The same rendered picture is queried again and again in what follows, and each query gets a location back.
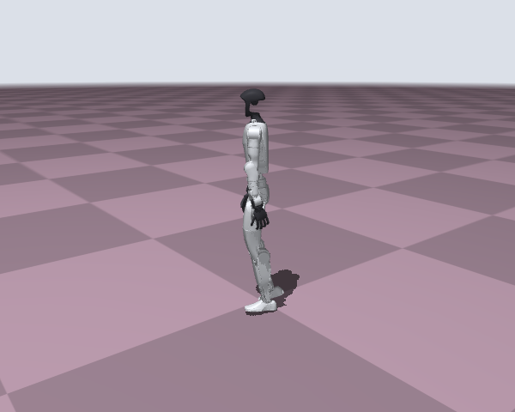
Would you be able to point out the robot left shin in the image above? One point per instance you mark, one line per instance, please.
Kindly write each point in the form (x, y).
(262, 272)

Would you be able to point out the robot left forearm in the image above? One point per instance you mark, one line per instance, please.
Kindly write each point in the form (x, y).
(252, 179)

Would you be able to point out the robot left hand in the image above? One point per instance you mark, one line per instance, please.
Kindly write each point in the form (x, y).
(259, 215)

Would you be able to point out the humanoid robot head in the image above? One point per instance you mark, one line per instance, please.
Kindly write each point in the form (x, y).
(252, 96)

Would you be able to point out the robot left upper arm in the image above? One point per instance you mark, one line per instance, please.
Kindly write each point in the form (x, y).
(254, 136)

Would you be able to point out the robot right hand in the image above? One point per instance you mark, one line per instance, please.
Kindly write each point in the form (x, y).
(243, 202)

